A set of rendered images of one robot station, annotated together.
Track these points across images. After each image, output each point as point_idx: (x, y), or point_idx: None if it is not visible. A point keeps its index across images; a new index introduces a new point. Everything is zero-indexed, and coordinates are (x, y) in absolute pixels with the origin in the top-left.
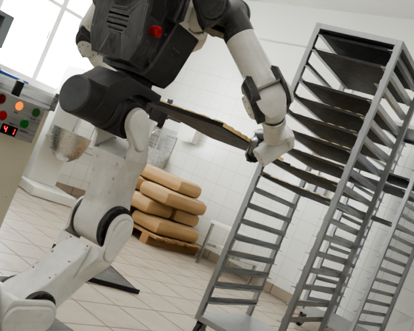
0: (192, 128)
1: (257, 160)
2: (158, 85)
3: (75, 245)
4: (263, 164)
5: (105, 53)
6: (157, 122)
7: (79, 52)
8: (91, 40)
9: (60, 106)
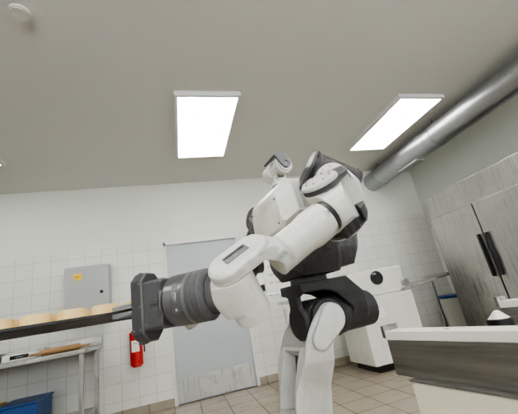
0: (39, 326)
1: (189, 326)
2: (289, 281)
3: None
4: (194, 327)
5: (343, 266)
6: (156, 330)
7: (356, 231)
8: (355, 255)
9: (376, 321)
